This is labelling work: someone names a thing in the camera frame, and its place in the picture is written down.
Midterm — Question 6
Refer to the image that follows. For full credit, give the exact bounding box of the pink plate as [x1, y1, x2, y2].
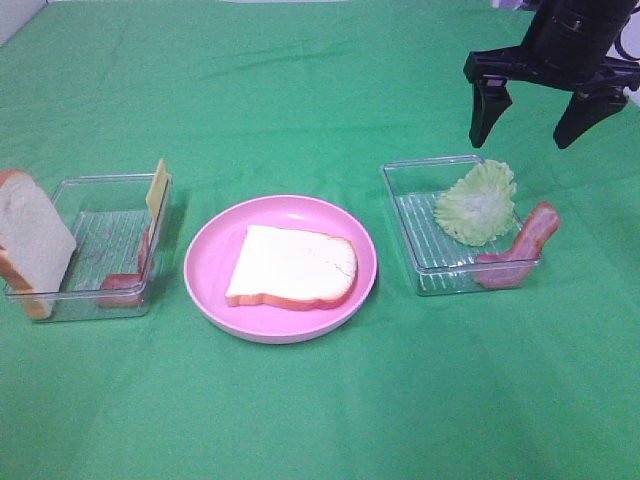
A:
[183, 195, 378, 344]

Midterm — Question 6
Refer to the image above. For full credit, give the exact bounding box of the clear right plastic container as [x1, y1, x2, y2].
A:
[381, 154, 542, 296]

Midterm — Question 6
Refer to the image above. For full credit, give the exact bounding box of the clear left plastic container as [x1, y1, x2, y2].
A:
[4, 173, 172, 322]

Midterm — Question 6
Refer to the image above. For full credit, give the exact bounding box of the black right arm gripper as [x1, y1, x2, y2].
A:
[463, 1, 639, 149]

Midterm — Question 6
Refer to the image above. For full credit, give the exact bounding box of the upright bread slice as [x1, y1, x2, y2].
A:
[1, 169, 76, 295]

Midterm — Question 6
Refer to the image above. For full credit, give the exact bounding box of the bread slice on plate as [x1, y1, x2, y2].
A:
[225, 225, 358, 311]

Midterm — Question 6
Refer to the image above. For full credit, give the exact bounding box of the clear plastic container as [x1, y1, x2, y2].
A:
[381, 154, 542, 296]
[4, 173, 172, 322]

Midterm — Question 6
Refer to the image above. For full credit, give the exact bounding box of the green lettuce leaf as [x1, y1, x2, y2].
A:
[434, 159, 517, 246]

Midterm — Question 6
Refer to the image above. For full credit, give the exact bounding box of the yellow cheese slice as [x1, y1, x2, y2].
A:
[145, 159, 168, 229]

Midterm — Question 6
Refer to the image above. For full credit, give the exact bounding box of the bacon strip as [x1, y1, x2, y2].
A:
[473, 201, 561, 289]
[96, 227, 150, 307]

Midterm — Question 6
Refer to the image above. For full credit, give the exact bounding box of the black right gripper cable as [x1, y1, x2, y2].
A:
[613, 34, 640, 62]

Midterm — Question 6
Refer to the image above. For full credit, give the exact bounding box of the green tablecloth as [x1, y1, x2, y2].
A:
[1, 1, 639, 479]

